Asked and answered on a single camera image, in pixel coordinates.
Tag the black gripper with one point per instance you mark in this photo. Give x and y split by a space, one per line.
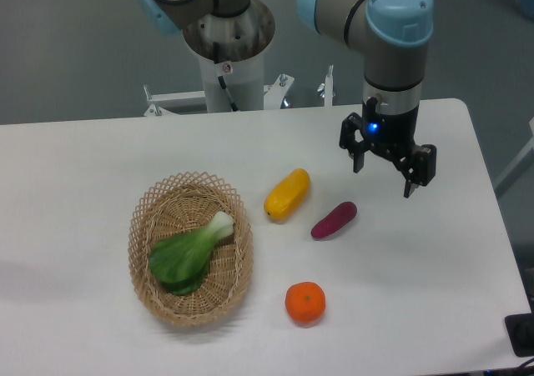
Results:
390 136

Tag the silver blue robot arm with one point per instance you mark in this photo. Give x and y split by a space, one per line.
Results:
392 36

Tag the woven wicker basket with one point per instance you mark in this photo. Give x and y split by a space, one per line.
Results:
182 203

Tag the purple sweet potato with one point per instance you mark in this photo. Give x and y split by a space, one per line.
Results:
335 220

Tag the yellow mango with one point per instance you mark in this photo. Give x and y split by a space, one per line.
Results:
287 196

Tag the white table leg right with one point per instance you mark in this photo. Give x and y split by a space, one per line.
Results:
516 167

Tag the orange tangerine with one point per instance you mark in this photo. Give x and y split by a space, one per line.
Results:
305 302

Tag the black device at table edge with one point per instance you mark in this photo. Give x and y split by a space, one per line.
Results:
520 332

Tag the green bok choy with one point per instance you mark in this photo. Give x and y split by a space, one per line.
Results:
181 262

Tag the white metal mounting frame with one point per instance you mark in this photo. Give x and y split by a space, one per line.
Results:
245 96

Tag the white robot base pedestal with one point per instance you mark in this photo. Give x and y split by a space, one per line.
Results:
231 51

